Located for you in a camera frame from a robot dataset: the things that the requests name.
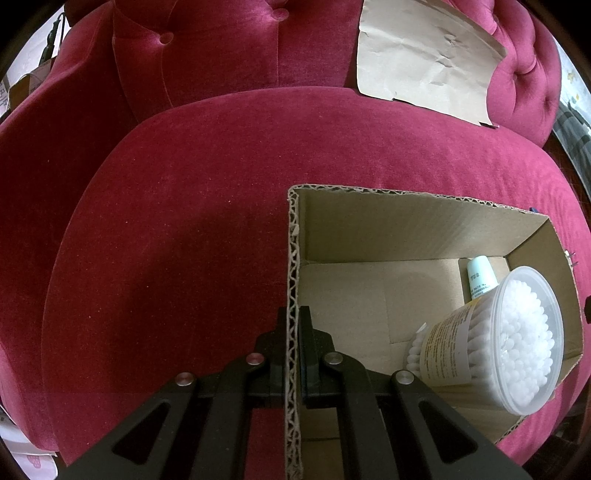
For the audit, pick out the brown paper sheet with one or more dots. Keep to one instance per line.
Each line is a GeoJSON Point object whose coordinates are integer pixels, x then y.
{"type": "Point", "coordinates": [428, 54]}

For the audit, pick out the cotton swab plastic jar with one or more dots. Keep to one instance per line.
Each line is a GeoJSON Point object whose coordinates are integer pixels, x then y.
{"type": "Point", "coordinates": [502, 350]}

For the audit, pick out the cardboard box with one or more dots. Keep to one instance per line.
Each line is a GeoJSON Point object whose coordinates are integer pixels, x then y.
{"type": "Point", "coordinates": [374, 266]}

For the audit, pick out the red velvet tufted sofa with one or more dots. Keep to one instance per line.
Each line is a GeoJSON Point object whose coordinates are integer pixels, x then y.
{"type": "Point", "coordinates": [144, 214]}

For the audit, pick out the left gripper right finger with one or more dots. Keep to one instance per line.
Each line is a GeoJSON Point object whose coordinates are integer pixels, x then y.
{"type": "Point", "coordinates": [392, 426]}

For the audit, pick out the small white tube bottle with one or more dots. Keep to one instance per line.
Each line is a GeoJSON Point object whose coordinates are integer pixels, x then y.
{"type": "Point", "coordinates": [481, 276]}

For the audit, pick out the grey plaid blanket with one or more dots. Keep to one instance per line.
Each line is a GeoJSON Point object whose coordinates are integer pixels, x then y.
{"type": "Point", "coordinates": [573, 133]}

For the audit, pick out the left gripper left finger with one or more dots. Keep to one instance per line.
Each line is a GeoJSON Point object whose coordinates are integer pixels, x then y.
{"type": "Point", "coordinates": [193, 427]}

